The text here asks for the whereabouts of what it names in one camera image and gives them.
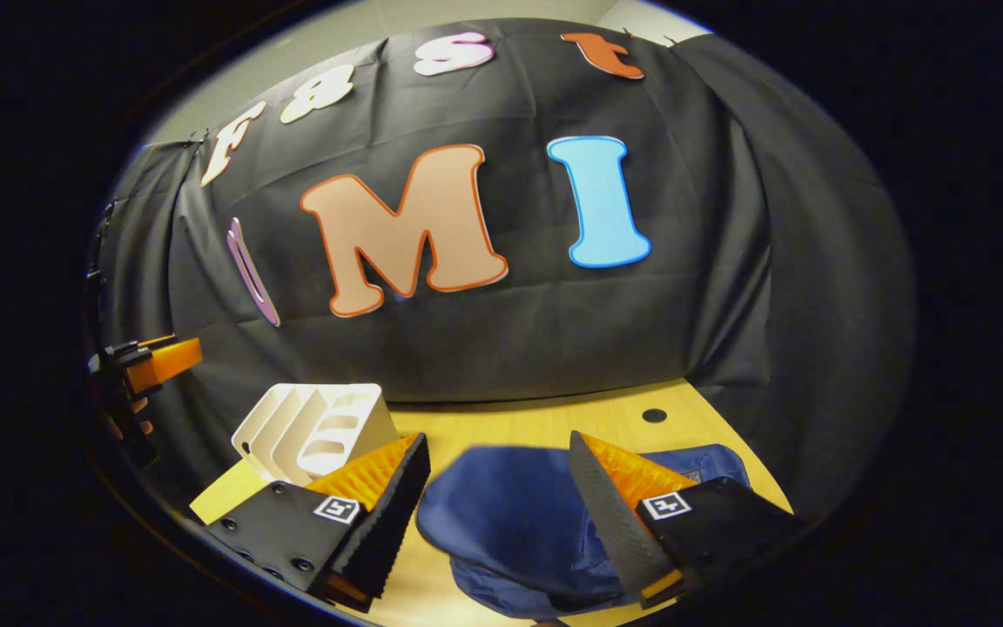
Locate white bookshelf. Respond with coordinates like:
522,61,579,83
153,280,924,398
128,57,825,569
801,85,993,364
232,383,400,487

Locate black backdrop cloth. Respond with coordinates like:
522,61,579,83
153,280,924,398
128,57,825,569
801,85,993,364
88,17,916,523

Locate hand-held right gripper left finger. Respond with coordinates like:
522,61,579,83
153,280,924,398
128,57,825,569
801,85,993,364
205,433,431,613

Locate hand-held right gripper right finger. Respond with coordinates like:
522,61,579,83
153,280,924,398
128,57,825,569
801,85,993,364
569,431,807,610

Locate blue schoolbag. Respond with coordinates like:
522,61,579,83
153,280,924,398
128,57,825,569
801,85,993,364
416,444,751,621

